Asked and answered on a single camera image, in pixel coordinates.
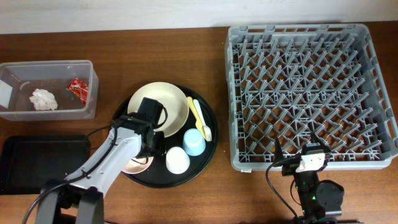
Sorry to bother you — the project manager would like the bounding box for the grey dishwasher rack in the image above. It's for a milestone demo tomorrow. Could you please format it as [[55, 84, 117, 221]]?
[[225, 24, 397, 172]]

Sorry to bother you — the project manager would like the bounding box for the clear plastic waste bin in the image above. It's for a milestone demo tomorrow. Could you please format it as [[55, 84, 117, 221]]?
[[1, 60, 99, 121]]

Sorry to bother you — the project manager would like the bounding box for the red snack wrapper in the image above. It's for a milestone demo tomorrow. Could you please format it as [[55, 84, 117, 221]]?
[[67, 77, 89, 106]]

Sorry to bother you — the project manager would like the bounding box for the yellow plastic spoon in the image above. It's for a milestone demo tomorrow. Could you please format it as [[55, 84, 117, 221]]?
[[187, 96, 206, 140]]

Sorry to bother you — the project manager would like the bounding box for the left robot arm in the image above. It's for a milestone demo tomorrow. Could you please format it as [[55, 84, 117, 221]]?
[[31, 111, 164, 223]]

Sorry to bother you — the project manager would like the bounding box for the light blue plastic cup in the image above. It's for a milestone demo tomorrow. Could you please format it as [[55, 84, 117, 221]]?
[[183, 128, 206, 156]]

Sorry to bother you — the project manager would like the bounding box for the white plastic cup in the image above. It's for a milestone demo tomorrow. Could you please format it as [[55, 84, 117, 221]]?
[[165, 147, 190, 174]]

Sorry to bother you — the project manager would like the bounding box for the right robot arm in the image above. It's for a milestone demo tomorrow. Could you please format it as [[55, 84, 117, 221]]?
[[270, 132, 345, 224]]

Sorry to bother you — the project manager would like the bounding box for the small pink bowl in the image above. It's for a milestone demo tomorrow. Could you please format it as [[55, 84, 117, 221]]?
[[122, 157, 154, 174]]

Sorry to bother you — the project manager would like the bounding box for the cream large bowl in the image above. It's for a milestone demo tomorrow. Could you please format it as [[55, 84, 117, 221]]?
[[127, 82, 189, 138]]

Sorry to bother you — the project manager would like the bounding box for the black round tray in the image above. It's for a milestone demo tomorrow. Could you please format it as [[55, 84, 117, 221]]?
[[113, 82, 218, 188]]

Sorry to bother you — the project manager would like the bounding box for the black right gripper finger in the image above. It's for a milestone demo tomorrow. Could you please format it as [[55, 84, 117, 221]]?
[[310, 131, 331, 153], [274, 137, 284, 162]]

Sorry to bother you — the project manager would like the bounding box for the black rectangular tray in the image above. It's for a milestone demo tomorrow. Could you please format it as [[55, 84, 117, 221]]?
[[1, 135, 91, 195]]

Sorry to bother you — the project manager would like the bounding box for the crumpled white tissue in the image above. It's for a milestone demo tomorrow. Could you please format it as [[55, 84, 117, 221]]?
[[29, 89, 58, 111]]

